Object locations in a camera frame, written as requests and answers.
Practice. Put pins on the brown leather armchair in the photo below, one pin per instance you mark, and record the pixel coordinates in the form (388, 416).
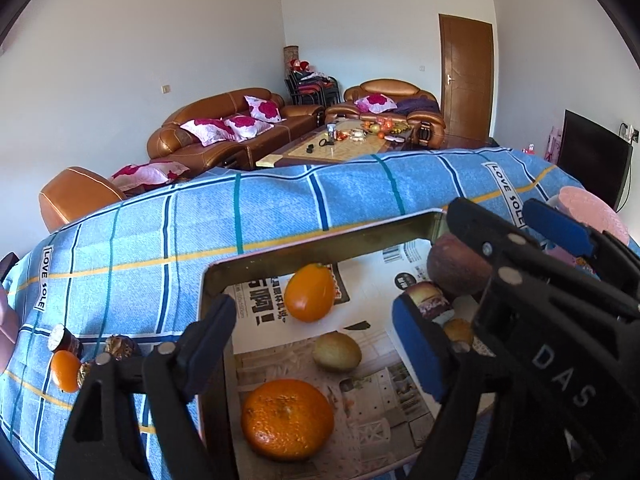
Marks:
(390, 87)

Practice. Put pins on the brown leather ottoman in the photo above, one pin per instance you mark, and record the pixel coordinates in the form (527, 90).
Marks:
(80, 195)

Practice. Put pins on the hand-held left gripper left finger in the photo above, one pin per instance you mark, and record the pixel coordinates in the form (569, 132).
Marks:
(200, 355)

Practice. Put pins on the stack of black chairs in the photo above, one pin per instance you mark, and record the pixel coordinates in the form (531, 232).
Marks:
(312, 89)

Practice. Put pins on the large bumpy orange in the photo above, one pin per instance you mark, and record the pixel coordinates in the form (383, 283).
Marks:
(287, 420)

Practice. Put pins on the tall brown floor vase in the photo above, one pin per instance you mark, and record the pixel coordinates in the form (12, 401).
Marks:
(290, 55)

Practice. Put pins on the blue plaid tablecloth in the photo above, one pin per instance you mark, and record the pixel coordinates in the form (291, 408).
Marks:
(300, 200)

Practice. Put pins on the smooth medium orange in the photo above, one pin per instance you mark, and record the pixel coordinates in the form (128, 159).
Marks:
(309, 292)

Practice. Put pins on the black flat television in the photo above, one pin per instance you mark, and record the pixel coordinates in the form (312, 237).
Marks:
(592, 160)

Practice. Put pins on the purple blanket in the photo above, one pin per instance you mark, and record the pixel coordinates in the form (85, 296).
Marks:
(417, 106)

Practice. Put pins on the pink electric kettle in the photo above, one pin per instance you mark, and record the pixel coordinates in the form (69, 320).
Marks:
(6, 330)

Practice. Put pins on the brown wooden door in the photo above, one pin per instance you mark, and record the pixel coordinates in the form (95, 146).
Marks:
(467, 80)

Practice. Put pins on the wooden coffee table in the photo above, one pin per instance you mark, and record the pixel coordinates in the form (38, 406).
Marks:
(310, 152)

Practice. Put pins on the floral pink white pillow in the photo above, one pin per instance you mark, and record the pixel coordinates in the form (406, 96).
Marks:
(262, 108)
(210, 131)
(375, 103)
(246, 127)

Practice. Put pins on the pink gift bag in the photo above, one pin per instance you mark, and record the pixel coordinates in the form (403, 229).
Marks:
(553, 144)

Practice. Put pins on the small orange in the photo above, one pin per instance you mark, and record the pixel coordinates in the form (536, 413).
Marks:
(65, 377)

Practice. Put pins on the tan longan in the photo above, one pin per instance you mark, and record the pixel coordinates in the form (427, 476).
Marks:
(337, 352)
(457, 331)

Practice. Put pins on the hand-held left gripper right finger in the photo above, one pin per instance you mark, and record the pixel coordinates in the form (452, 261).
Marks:
(415, 342)

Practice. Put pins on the wall power outlet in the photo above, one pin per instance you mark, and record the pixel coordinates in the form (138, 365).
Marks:
(631, 133)

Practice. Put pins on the floral pink blanket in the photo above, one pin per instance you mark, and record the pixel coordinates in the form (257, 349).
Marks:
(145, 176)

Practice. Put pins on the purple passion fruit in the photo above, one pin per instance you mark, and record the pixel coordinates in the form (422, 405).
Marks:
(455, 270)

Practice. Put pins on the brown leather three-seat sofa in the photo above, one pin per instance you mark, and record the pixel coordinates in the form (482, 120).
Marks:
(210, 105)

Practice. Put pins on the pink tin box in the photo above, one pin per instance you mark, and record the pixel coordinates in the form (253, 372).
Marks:
(310, 245)

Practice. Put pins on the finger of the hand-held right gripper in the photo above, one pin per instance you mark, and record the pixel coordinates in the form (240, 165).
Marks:
(480, 225)
(555, 225)

